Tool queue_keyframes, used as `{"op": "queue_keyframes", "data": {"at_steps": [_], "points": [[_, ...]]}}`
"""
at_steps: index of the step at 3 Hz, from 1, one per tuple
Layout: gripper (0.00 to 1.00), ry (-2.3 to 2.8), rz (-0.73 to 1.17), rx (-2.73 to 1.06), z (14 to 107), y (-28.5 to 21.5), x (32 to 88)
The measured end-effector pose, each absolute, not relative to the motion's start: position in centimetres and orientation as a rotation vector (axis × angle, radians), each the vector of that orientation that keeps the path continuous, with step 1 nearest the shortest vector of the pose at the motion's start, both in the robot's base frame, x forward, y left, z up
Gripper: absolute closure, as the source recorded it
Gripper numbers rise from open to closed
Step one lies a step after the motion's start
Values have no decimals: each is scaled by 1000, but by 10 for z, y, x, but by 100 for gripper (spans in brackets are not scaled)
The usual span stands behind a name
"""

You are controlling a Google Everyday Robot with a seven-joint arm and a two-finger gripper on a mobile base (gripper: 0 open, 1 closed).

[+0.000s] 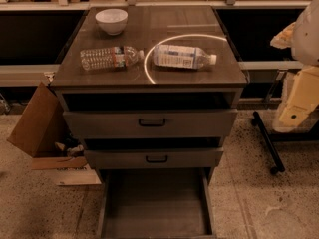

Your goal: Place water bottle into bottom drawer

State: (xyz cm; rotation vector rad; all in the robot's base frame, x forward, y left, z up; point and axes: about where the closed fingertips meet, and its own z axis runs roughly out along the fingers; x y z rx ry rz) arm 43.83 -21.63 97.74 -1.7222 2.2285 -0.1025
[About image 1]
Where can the dark wooden drawer cabinet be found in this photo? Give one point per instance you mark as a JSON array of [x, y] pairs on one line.
[[145, 86]]

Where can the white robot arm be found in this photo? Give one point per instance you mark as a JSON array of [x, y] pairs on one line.
[[302, 37]]

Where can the top grey drawer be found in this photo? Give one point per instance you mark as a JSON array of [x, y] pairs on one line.
[[154, 124]]

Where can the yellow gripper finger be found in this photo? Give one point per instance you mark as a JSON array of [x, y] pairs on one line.
[[303, 98]]

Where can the white ceramic bowl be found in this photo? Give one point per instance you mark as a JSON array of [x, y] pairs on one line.
[[112, 21]]

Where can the clear ribbed water bottle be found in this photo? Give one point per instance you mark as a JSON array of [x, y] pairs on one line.
[[108, 58]]

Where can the middle grey drawer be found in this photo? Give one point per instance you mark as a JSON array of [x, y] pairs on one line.
[[154, 158]]

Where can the grey drawer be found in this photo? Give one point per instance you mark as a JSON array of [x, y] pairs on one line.
[[154, 124], [154, 158]]

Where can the black wheeled stand leg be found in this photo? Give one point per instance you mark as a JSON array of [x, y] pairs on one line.
[[278, 165]]

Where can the brown cardboard box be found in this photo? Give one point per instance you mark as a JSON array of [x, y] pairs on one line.
[[42, 133]]

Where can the bottom open drawer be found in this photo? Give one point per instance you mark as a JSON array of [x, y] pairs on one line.
[[171, 203]]

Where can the white labelled plastic bottle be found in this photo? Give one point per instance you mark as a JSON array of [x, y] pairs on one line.
[[183, 57]]

